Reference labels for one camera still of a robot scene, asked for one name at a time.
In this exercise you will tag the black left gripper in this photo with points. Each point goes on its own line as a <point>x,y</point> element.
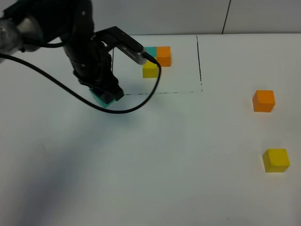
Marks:
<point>92,64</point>

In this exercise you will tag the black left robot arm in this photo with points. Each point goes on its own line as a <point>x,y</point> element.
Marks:
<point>39,22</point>

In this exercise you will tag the template yellow cube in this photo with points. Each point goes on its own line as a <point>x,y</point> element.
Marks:
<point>150,70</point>

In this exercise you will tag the template teal cube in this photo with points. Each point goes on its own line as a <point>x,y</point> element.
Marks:
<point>152,51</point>

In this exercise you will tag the template orange cube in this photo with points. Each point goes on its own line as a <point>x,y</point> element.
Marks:
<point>164,56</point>

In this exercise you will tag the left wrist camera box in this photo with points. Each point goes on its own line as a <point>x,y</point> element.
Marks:
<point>114,37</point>

